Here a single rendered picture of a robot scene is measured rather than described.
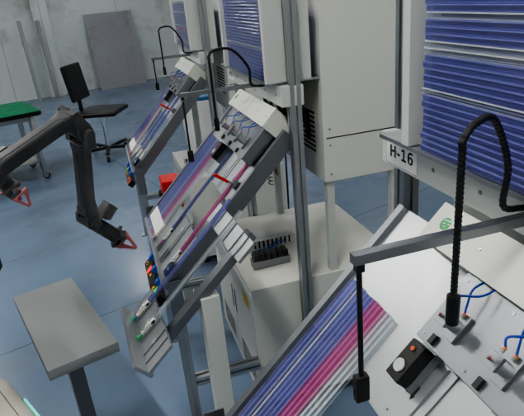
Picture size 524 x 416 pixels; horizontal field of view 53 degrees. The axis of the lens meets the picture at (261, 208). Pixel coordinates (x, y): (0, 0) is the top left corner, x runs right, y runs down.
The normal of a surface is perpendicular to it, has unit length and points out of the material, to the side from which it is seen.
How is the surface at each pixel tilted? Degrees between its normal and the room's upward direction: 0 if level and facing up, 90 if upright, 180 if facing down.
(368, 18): 90
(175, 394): 0
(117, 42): 81
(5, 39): 90
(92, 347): 0
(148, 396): 0
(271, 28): 90
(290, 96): 90
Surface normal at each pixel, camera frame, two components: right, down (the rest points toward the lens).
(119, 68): 0.54, 0.12
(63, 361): -0.09, -0.92
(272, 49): 0.29, 0.34
